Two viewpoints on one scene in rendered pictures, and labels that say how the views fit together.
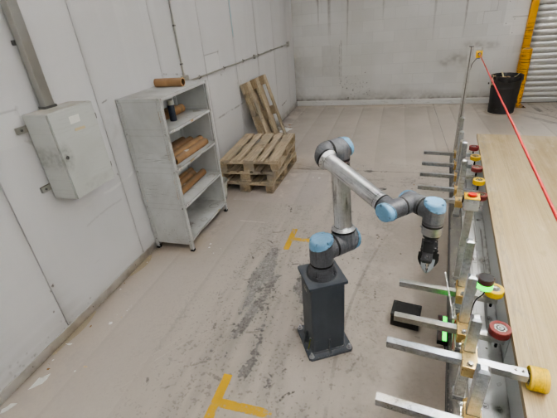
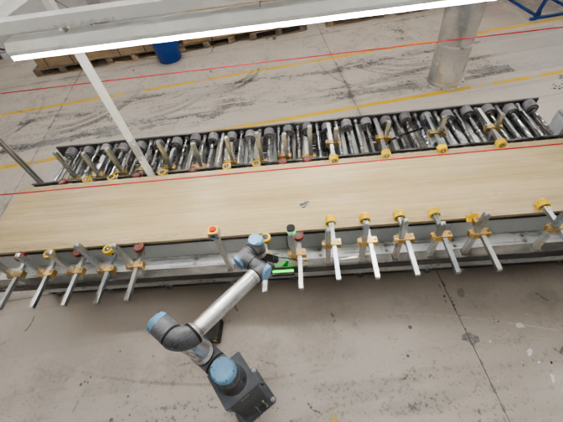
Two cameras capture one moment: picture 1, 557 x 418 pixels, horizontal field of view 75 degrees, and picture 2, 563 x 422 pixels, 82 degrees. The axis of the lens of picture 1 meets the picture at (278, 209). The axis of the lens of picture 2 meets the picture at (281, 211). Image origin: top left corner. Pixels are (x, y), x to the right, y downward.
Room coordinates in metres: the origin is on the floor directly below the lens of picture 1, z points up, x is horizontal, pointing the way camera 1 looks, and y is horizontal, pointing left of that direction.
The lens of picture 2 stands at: (1.55, 0.45, 2.90)
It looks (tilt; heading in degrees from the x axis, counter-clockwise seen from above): 50 degrees down; 252
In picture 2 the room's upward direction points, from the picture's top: 10 degrees counter-clockwise
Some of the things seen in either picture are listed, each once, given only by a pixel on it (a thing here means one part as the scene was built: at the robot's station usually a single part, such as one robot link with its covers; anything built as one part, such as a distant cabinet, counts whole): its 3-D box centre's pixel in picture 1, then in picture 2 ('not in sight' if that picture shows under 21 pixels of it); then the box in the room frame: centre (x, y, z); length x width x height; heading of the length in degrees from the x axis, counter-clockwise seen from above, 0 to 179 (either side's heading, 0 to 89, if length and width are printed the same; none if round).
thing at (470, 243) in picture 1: (462, 280); not in sight; (1.35, -0.86, 0.89); 0.04 x 0.04 x 0.48; 65
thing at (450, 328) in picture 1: (446, 327); (300, 261); (1.12, -0.68, 0.84); 0.43 x 0.03 x 0.04; 65
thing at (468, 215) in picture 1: (462, 245); (223, 253); (1.59, -0.97, 0.93); 0.05 x 0.05 x 0.45; 65
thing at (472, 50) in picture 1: (467, 104); not in sight; (3.43, -1.87, 1.20); 0.15 x 0.12 x 1.00; 155
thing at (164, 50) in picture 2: not in sight; (164, 40); (1.03, -6.61, 0.36); 0.59 x 0.57 x 0.73; 71
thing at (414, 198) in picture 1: (412, 202); (245, 257); (1.48, -0.62, 1.27); 0.12 x 0.12 x 0.09; 27
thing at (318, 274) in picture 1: (322, 266); (230, 378); (1.87, -0.24, 0.65); 0.19 x 0.19 x 0.10
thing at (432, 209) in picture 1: (433, 212); (256, 244); (1.38, -0.68, 1.27); 0.10 x 0.09 x 0.12; 27
